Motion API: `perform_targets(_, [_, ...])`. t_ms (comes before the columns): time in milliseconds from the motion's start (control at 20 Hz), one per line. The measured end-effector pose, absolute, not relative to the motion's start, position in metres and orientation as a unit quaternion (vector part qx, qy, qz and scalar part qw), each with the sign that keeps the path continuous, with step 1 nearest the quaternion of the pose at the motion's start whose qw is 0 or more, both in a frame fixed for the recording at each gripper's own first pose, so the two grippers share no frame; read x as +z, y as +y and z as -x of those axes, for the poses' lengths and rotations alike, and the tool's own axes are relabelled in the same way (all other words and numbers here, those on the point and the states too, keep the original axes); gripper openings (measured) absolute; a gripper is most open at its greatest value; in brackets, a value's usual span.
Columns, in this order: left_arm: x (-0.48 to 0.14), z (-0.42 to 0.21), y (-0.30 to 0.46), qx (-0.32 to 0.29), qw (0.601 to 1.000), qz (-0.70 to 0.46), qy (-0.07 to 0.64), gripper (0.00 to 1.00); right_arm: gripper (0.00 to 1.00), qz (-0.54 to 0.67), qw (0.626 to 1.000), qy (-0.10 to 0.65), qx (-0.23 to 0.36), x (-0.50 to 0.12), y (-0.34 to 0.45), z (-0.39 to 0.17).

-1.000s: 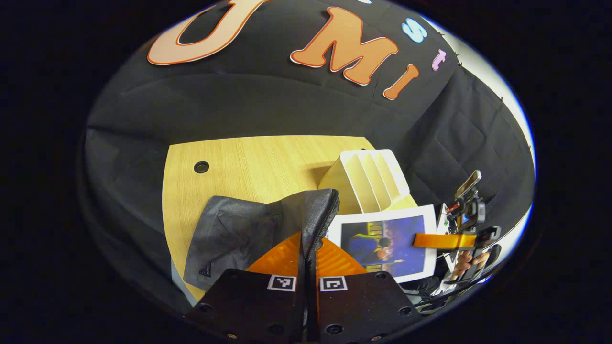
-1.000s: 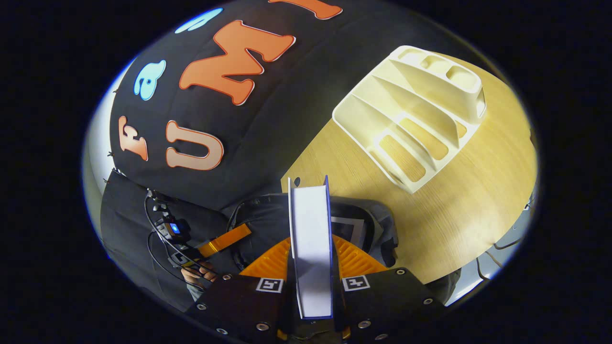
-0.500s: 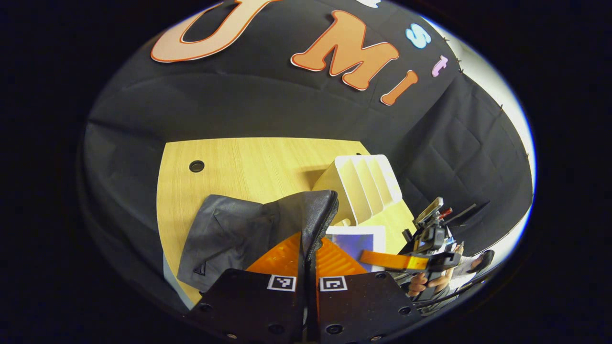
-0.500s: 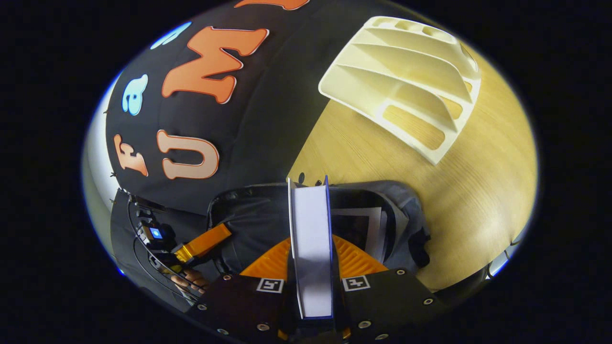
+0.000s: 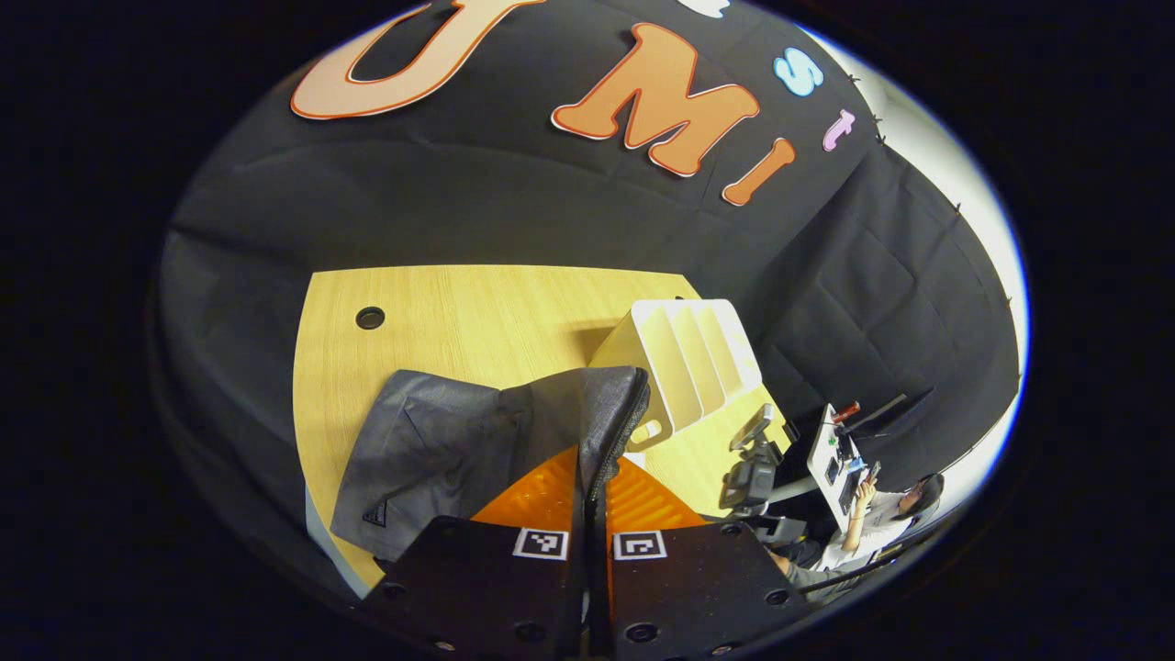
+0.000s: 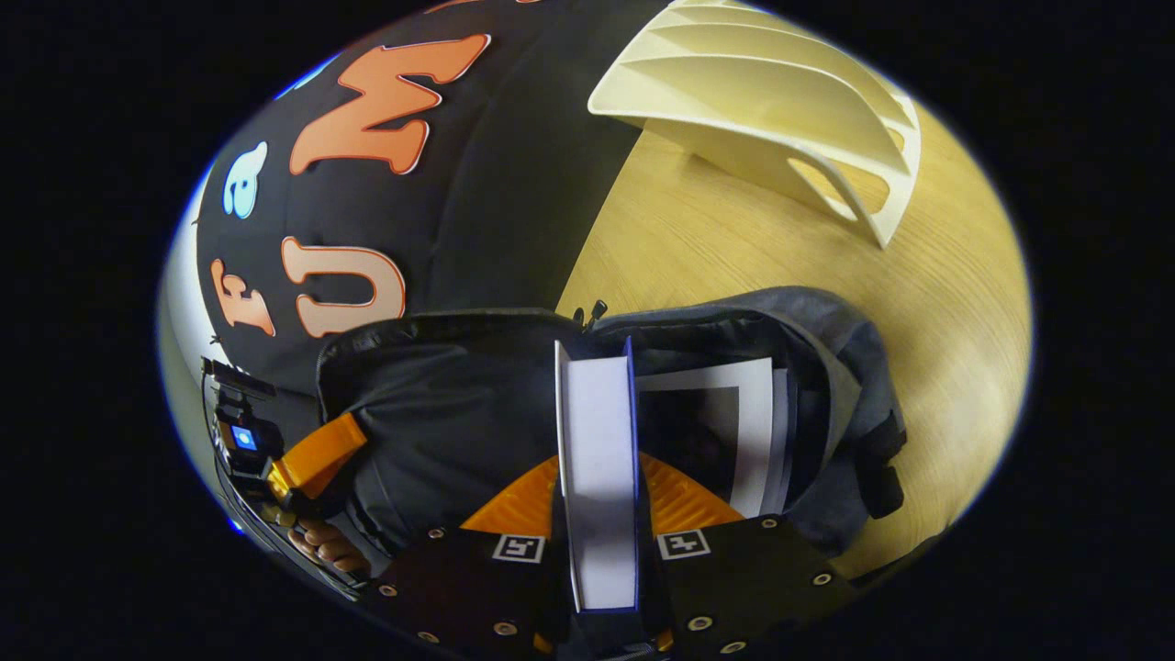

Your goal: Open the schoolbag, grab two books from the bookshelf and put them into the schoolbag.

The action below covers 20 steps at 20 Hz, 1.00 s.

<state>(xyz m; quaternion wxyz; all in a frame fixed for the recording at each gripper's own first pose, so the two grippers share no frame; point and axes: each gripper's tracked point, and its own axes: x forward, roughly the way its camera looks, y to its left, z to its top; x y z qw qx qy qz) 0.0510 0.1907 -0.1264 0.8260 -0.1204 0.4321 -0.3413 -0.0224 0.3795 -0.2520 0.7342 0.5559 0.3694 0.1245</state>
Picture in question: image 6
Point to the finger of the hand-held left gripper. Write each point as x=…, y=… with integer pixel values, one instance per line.
x=317, y=454

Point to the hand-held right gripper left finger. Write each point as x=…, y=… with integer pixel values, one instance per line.
x=468, y=588

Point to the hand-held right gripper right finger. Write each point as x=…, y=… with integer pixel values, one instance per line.
x=734, y=588

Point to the grey schoolbag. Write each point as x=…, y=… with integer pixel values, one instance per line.
x=441, y=431

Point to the white-bordered dark cover book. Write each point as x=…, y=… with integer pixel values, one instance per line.
x=757, y=431

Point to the blue cover book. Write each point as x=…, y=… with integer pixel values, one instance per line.
x=597, y=459

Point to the white bookshelf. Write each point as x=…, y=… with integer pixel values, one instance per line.
x=734, y=101

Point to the black backdrop cloth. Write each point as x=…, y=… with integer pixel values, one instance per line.
x=514, y=184

